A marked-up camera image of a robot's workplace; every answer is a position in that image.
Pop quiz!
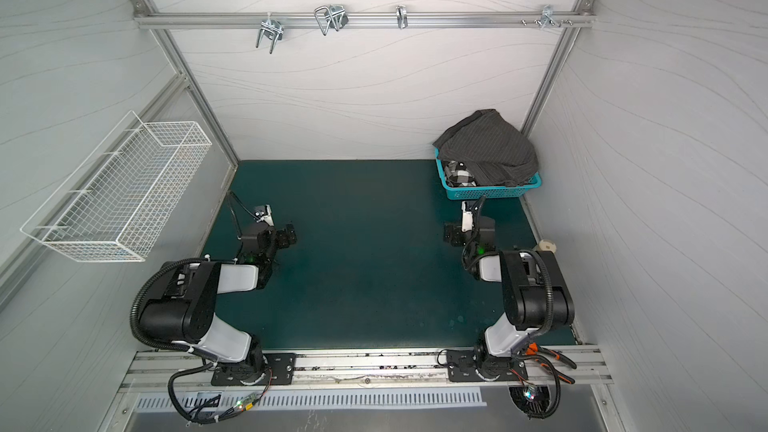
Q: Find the dark grey striped shirt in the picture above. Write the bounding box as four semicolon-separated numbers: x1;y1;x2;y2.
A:
433;109;539;187

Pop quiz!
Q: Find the metal u-bolt clamp left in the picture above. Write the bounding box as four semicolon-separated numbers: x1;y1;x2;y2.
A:
255;15;284;54

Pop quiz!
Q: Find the small metal hook clamp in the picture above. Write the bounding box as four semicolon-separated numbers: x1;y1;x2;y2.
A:
395;5;408;30

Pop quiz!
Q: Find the metal u-bolt clamp middle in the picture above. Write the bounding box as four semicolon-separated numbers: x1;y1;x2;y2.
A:
313;4;349;36

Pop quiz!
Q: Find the black mounting plate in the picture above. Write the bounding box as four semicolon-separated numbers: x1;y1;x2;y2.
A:
441;349;528;383
211;353;296;387

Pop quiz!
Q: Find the teal plastic basket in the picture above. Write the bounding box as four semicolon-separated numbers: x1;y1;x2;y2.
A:
435;150;542;201

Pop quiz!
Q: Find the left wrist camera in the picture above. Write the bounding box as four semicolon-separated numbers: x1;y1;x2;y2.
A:
251;204;274;226

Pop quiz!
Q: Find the metal bracket clamp right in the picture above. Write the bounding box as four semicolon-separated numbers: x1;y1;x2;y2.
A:
520;5;573;30

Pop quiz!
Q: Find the aluminium crossbar rail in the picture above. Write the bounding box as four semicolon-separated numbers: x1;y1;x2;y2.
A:
134;9;597;30

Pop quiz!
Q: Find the left base cable bundle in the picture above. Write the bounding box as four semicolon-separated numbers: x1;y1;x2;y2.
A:
166;362;275;426

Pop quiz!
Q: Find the white ventilation grille strip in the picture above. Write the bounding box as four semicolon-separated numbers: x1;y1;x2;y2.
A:
134;387;487;414

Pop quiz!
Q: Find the metal u-bolt clamp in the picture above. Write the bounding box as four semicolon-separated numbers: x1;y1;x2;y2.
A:
313;4;349;36
255;15;284;54

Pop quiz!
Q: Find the right base cable bundle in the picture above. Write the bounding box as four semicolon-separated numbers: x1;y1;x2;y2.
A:
508;343;578;421

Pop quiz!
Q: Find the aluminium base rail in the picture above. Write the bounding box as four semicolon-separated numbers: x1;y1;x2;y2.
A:
118;345;613;393

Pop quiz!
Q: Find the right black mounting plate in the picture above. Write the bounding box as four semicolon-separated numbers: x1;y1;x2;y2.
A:
441;349;528;383

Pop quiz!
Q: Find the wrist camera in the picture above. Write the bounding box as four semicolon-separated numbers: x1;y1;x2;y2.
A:
461;201;476;233
251;204;274;226

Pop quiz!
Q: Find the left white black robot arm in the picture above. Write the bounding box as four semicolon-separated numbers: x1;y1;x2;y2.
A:
129;221;297;384

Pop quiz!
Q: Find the base cable bundle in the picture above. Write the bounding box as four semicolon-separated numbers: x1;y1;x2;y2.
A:
166;362;275;426
508;343;578;421

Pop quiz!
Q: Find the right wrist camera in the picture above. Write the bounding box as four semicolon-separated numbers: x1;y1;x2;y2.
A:
461;201;476;233

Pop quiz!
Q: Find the white wire wall basket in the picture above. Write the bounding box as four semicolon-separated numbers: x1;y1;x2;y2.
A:
20;111;211;263

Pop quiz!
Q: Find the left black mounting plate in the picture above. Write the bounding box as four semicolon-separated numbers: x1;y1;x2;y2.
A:
211;353;296;387

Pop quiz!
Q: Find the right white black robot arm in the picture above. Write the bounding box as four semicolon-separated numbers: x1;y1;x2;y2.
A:
443;216;577;383

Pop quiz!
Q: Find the black white plaid shirt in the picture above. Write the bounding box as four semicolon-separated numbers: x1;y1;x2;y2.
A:
443;161;477;188

